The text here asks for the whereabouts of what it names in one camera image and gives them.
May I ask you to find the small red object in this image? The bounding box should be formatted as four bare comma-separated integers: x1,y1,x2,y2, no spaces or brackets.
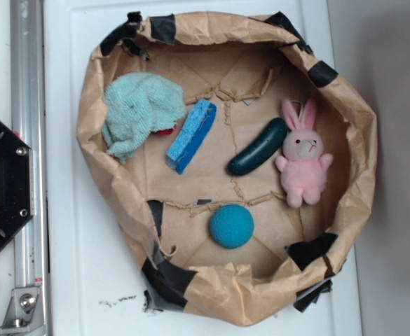
153,127,176,135

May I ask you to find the metal corner bracket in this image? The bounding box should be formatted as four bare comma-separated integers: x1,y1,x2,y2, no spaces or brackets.
0,286,45,335

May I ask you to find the dark green plastic pickle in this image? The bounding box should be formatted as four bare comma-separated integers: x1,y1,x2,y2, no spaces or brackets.
227,118,288,176

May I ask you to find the blue dimpled ball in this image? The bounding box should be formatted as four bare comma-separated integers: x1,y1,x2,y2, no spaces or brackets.
209,204,254,249

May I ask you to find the pink plush bunny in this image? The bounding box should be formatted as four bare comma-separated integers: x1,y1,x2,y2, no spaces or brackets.
275,99,334,209

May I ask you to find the light teal terry cloth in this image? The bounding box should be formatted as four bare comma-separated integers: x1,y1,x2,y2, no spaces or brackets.
102,72,186,164

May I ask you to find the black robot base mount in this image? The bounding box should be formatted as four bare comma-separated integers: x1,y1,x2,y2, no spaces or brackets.
0,121,33,252

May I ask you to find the aluminium extrusion rail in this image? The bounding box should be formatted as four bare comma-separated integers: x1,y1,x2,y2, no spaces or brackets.
10,1,52,335

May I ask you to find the brown paper bag bin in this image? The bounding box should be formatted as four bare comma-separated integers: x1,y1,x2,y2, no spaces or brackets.
76,12,378,326

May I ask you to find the blue sponge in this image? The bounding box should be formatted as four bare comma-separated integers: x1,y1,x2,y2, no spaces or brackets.
166,99,217,174

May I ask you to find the white tray board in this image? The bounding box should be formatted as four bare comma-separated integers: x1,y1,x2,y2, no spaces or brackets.
43,1,362,335

